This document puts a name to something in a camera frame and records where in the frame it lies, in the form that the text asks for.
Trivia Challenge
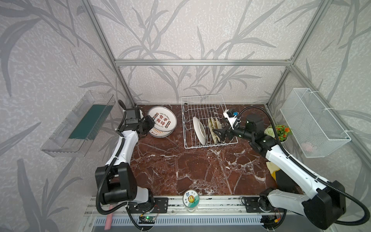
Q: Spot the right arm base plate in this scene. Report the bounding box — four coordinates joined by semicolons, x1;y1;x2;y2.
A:
241;196;285;213

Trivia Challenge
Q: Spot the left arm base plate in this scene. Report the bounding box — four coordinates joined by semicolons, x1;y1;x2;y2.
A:
128;197;169;214

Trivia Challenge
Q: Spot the white wire dish rack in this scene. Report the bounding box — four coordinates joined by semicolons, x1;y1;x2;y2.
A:
181;94;238;149

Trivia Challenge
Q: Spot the green sponge mat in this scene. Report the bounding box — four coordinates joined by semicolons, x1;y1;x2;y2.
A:
69;104;113;140

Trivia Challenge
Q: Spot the aluminium front rail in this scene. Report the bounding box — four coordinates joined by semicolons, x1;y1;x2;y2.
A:
83;195;328;217

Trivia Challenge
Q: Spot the clear plastic wall shelf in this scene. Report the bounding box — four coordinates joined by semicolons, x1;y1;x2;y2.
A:
41;90;116;158

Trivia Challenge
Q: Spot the tan woven plate right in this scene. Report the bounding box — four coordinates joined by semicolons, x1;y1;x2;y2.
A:
215;118;223;129

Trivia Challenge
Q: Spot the yellow black rubber glove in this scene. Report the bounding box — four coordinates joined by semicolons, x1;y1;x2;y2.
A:
266;161;302;194

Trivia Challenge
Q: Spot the left circuit board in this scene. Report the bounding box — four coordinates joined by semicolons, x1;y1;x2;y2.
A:
139;215;158;224

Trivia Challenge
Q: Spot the potted artificial flower plant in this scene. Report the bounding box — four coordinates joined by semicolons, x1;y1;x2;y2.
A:
264;125;292;142

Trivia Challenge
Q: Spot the green woven plate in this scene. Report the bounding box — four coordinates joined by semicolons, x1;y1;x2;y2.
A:
208;118;218;144
211;118;220;142

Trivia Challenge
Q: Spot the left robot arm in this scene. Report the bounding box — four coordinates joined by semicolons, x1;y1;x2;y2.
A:
95;107;154;205

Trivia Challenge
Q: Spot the green woven plate left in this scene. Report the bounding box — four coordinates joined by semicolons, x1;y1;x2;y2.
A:
208;118;218;144

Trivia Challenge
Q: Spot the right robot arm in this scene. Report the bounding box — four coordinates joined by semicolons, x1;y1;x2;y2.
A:
214;110;346;230

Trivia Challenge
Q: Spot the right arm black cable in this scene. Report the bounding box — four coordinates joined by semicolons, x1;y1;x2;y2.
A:
233;105;371;226

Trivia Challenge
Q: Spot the white mesh wall basket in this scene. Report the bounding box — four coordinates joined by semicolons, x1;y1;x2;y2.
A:
280;88;351;158

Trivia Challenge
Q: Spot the green woven plate middle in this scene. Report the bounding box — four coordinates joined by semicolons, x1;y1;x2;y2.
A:
211;118;220;142

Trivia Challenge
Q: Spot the purple pink brush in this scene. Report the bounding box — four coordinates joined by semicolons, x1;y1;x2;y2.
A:
104;213;113;231

